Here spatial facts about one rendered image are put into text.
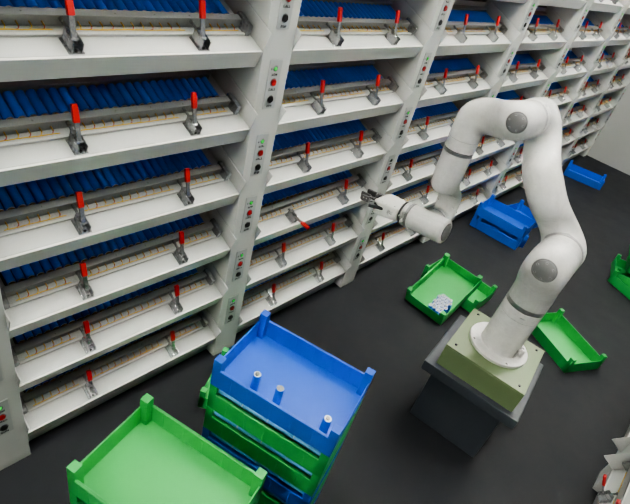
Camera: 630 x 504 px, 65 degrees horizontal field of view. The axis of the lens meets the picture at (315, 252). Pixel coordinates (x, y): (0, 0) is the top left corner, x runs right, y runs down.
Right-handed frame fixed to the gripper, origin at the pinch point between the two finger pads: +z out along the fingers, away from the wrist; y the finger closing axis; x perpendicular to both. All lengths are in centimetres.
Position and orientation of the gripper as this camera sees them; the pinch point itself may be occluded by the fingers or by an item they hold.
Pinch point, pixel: (368, 195)
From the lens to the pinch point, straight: 177.3
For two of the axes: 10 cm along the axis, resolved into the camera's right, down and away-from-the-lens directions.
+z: -7.2, -4.3, 5.4
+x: 1.3, -8.5, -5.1
